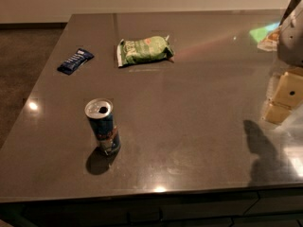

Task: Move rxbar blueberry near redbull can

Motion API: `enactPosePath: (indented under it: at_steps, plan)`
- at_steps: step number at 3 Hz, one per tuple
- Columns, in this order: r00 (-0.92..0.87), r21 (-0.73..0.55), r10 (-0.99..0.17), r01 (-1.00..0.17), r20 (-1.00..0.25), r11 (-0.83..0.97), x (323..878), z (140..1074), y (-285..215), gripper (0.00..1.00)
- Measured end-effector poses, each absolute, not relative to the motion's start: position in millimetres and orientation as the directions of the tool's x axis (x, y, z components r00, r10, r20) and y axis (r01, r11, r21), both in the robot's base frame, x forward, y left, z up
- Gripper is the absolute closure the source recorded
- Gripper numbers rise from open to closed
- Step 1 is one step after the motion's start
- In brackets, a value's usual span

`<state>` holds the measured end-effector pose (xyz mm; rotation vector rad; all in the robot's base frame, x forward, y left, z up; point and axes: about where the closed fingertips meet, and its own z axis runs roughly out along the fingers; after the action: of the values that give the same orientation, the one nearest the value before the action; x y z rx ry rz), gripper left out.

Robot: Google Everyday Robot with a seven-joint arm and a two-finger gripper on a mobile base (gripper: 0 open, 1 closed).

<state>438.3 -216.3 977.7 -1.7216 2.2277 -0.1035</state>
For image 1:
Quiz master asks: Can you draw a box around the redbull can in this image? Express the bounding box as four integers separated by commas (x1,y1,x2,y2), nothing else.
84,98,120,156

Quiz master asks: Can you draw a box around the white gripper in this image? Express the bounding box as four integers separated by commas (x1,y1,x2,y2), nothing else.
262,1,303,125

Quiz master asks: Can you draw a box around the dark drawer cabinet front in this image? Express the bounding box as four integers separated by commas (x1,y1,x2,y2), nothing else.
0,188,303,227

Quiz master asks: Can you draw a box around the dark box at corner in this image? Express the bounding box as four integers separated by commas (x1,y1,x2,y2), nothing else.
279,0,302,25

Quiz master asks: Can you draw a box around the blue rxbar blueberry wrapper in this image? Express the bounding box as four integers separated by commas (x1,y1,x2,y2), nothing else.
57,48,94,75

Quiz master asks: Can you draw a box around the green chip bag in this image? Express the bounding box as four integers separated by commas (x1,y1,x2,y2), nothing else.
116,36,174,67

